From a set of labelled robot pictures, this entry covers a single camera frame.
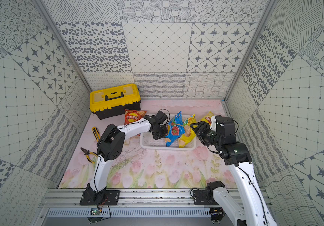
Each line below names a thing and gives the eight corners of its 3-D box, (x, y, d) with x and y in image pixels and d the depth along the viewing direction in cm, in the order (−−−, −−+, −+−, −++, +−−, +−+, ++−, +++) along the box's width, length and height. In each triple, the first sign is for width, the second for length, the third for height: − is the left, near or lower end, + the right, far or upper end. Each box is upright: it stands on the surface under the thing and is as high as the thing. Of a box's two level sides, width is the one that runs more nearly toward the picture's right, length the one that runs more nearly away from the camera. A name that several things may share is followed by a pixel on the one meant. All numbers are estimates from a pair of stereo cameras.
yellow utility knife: (97, 141, 98) (96, 140, 96) (92, 129, 104) (91, 128, 102) (102, 139, 99) (101, 137, 97) (97, 127, 106) (96, 125, 104)
